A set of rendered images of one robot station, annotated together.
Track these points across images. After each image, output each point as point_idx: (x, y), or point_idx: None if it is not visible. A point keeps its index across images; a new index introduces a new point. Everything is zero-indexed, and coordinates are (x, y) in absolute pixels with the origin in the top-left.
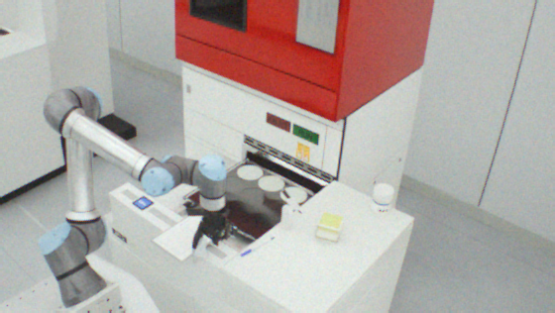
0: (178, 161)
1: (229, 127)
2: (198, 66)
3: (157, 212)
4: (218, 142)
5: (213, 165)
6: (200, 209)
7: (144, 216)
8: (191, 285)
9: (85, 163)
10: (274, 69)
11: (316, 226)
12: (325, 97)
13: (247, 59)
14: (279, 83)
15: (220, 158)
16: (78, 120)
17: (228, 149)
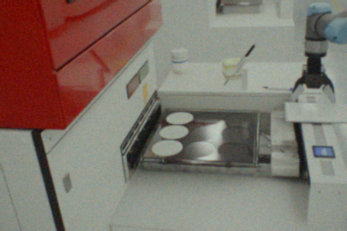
0: (344, 10)
1: (110, 161)
2: (93, 98)
3: (318, 141)
4: (108, 203)
5: (324, 2)
6: (321, 63)
7: (336, 143)
8: None
9: None
10: (138, 11)
11: (227, 81)
12: (158, 5)
13: (125, 21)
14: (143, 23)
15: (312, 3)
16: None
17: (115, 193)
